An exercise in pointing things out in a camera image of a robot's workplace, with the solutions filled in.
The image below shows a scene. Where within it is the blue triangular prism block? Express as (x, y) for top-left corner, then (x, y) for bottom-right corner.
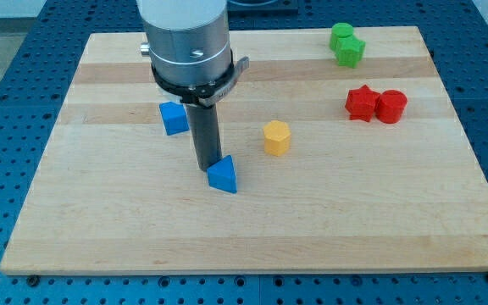
(207, 155), (237, 194)

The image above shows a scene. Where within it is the yellow hexagonal block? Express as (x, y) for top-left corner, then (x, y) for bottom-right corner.
(263, 120), (291, 156)

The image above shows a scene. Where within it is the blue cube block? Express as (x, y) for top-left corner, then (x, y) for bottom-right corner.
(158, 102), (189, 136)

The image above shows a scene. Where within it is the red cylinder block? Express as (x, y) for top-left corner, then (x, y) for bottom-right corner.
(375, 90), (408, 124)

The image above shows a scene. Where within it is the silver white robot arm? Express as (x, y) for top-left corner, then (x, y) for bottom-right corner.
(137, 0), (249, 108)

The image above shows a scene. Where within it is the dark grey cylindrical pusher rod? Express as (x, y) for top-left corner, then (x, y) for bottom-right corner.
(185, 104), (222, 171)

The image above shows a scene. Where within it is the green cylinder block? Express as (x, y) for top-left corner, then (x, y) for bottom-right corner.
(330, 22), (353, 52)

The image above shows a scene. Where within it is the red star block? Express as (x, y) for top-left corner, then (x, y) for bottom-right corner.
(345, 85), (380, 122)

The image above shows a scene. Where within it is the light wooden board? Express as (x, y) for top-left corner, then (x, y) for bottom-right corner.
(0, 26), (488, 276)

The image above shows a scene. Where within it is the green star block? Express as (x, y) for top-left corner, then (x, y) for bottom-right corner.
(335, 35), (366, 68)

